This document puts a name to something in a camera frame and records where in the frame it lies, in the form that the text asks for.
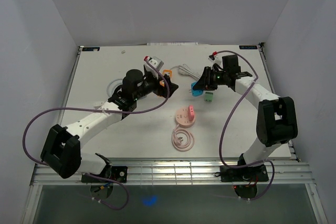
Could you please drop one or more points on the left black corner label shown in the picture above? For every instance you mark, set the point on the left black corner label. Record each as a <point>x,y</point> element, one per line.
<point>90,49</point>

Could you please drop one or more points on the right black corner label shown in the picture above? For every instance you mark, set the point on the right black corner label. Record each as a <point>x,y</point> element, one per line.
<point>248,47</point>

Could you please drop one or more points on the blue plug adapter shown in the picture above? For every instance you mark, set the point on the blue plug adapter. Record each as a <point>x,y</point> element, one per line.
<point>195,93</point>

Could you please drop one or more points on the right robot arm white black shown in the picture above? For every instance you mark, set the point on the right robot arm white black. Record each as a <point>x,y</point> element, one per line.
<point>276,122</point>

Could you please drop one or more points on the pink round power socket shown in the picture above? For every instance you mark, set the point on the pink round power socket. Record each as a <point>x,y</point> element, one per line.
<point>181,118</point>

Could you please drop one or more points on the orange power strip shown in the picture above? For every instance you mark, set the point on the orange power strip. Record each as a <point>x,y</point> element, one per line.
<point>166,72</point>

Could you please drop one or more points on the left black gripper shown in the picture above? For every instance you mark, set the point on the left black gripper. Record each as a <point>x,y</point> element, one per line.
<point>162,91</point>

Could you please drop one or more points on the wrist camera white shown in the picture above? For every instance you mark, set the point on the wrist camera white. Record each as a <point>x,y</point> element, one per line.
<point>213,58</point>
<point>153,65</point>

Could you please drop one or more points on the green charger plug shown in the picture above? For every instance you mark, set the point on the green charger plug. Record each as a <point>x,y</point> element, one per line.
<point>208,96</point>

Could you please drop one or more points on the pink plug adapter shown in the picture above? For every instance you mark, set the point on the pink plug adapter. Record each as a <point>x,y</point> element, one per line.
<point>190,113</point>

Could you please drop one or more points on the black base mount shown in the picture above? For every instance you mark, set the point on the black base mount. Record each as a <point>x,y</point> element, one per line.
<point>243,174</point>
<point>118,173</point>

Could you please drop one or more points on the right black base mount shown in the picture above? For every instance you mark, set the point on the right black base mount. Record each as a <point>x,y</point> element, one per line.
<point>243,174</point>

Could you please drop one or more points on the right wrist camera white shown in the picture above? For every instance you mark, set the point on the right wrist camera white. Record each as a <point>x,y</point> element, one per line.
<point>213,58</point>

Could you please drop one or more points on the white charger plug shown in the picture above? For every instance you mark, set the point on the white charger plug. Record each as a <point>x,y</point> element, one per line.
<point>98,104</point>

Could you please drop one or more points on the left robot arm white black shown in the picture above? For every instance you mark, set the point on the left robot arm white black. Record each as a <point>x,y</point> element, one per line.
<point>62,148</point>

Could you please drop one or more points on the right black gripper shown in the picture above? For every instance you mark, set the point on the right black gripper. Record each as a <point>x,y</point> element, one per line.
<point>204,83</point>

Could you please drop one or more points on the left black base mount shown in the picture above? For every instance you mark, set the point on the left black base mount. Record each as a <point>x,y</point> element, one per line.
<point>118,173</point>

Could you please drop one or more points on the aluminium frame rail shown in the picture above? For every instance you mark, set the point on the aluminium frame rail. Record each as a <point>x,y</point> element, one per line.
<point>153,173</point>

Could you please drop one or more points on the black corner label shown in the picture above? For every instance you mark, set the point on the black corner label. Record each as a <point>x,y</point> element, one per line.
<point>248,47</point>
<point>90,49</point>

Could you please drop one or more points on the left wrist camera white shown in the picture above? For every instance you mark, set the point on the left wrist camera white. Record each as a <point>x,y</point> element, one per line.
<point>153,65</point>

